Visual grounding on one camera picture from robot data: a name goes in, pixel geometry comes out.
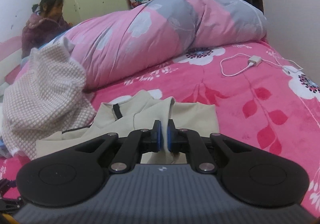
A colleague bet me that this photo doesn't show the beige zip jacket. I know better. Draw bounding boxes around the beige zip jacket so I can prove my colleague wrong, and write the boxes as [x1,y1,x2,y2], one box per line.
[36,89,221,165]

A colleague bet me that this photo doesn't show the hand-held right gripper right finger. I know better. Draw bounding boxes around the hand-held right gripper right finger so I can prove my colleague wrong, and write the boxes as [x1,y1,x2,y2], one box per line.
[167,119,251,174]

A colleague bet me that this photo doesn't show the houndstooth knit sweater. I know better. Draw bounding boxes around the houndstooth knit sweater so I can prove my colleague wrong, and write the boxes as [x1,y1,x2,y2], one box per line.
[0,36,97,161]

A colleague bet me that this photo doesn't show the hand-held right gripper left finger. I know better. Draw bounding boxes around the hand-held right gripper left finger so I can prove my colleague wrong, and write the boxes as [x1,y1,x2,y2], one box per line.
[74,119,163,174]

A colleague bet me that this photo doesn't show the white charger with cable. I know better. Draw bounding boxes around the white charger with cable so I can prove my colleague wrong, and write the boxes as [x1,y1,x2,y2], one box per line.
[219,53,305,78]

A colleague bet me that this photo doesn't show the pink grey floral duvet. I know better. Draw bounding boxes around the pink grey floral duvet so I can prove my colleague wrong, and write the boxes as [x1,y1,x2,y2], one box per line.
[14,0,268,91]

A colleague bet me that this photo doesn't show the pink floral blanket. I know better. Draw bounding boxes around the pink floral blanket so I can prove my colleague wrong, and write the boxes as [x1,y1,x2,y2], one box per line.
[0,40,320,215]

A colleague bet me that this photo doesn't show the light blue cloth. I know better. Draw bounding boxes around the light blue cloth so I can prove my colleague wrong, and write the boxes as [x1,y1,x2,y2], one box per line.
[0,138,13,159]

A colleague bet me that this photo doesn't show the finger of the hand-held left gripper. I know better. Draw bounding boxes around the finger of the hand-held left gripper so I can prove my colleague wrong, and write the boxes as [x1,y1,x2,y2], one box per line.
[0,179,25,211]

